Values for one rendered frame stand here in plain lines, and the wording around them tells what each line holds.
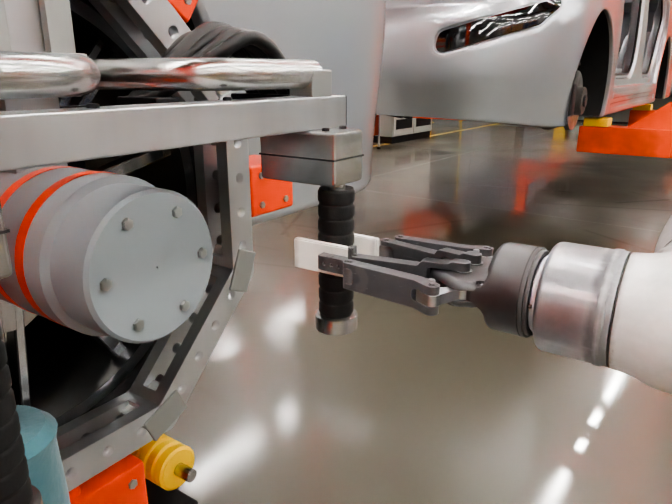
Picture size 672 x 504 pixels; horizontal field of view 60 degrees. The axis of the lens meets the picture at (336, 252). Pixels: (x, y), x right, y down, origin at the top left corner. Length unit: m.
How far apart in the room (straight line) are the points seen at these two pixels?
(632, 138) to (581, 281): 3.51
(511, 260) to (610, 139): 3.51
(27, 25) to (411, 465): 1.37
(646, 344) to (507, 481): 1.23
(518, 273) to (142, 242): 0.29
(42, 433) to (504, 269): 0.38
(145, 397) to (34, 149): 0.45
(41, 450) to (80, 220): 0.17
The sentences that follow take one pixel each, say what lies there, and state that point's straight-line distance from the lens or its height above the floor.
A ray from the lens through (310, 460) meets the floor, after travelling 1.66.
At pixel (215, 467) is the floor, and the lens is 1.66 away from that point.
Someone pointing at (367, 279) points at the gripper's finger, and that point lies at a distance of 0.50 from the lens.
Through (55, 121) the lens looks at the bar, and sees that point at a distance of 0.38.
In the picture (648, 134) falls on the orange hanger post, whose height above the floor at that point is 0.65.
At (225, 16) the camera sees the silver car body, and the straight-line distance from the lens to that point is 0.96.
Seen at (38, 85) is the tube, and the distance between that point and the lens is 0.38.
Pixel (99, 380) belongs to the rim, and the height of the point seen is 0.63.
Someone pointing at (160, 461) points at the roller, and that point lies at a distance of 0.81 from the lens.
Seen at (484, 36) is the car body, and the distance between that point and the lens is 2.88.
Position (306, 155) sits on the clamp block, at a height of 0.93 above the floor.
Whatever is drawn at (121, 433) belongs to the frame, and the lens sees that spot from 0.72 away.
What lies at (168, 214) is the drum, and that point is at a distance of 0.49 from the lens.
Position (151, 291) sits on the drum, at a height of 0.83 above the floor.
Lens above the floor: 1.00
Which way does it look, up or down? 17 degrees down
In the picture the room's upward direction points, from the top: straight up
